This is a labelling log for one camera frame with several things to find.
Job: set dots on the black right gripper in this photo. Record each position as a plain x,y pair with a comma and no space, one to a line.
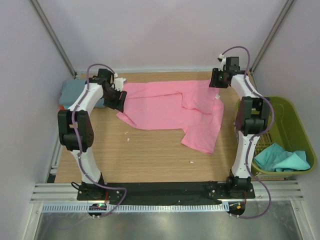
214,82

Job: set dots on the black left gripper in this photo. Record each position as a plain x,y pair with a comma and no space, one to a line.
119,105

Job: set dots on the pink t shirt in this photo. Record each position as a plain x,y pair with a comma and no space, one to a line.
192,106

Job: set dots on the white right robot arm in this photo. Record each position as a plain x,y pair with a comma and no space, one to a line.
251,120

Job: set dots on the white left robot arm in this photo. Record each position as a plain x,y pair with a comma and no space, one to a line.
75,130

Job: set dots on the folded grey-blue t shirt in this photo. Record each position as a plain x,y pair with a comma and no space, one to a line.
74,89

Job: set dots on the green plastic basket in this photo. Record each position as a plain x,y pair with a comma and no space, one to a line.
286,131

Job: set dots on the teal t shirt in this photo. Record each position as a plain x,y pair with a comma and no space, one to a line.
275,159

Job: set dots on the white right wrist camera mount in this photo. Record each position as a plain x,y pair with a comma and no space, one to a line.
222,62

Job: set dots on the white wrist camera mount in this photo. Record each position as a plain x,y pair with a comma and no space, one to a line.
222,62
118,82

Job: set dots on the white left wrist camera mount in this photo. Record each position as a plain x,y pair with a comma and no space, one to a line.
118,82

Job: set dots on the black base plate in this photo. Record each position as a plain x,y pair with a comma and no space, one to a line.
165,193

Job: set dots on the aluminium frame rail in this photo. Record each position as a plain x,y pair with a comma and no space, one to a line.
276,190

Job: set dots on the white slotted cable duct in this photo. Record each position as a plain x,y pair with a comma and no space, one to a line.
99,208

